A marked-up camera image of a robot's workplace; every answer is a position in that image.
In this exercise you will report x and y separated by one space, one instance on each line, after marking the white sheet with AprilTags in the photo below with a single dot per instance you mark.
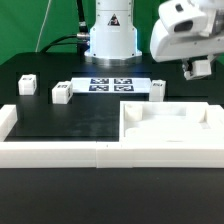
111 85

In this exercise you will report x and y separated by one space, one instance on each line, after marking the green backdrop curtain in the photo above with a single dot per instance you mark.
27 23

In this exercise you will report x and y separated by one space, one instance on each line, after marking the white U-shaped obstacle fence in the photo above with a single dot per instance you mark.
120 154

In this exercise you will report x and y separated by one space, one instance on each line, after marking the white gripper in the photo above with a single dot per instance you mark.
187 29

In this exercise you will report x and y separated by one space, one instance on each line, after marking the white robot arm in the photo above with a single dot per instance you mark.
113 38

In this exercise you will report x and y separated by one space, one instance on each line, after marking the white square tabletop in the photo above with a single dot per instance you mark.
141 121

